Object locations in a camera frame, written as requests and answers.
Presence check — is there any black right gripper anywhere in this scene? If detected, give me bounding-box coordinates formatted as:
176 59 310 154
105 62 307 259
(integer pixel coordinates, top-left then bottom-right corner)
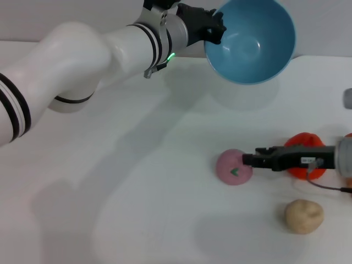
241 145 341 172

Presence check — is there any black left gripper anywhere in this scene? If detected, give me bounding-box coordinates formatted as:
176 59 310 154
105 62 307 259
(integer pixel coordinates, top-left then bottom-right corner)
175 2 227 47

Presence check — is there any pink peach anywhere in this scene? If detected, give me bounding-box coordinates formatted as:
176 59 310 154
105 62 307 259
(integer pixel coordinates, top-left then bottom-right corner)
214 148 254 186

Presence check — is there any blue bowl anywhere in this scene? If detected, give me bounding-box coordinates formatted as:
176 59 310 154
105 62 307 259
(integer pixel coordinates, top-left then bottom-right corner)
203 0 296 86

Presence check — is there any orange red fruit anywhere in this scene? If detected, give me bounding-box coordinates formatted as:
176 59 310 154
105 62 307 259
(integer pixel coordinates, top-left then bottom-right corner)
283 132 327 182

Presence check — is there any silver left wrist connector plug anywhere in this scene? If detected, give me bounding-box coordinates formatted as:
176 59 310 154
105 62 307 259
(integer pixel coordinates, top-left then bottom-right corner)
143 62 169 80

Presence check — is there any beige potato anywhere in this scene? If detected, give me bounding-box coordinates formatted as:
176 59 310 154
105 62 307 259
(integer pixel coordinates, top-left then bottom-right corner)
284 199 325 235

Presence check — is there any orange striped food piece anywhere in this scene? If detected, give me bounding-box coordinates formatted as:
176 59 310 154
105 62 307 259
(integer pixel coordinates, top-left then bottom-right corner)
343 132 352 197

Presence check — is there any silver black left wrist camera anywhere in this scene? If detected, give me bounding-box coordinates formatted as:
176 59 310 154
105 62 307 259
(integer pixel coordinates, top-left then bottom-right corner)
142 0 180 10

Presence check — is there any grey right gripper cable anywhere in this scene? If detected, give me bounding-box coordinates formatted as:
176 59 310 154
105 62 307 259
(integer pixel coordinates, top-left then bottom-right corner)
306 162 352 193

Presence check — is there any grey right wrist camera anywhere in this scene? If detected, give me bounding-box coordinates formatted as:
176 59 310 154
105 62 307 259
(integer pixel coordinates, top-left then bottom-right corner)
342 87 352 110

